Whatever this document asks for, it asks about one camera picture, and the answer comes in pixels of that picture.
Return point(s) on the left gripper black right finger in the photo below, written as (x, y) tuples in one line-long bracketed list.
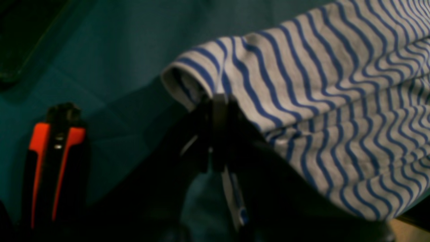
[(268, 200)]

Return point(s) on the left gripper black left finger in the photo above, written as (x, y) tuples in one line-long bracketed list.
[(146, 206)]

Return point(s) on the blue white striped T-shirt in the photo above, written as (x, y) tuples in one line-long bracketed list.
[(341, 92)]

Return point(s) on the orange black utility knife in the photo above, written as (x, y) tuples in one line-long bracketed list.
[(56, 170)]

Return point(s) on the blue table cloth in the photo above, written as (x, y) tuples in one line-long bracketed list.
[(106, 57)]

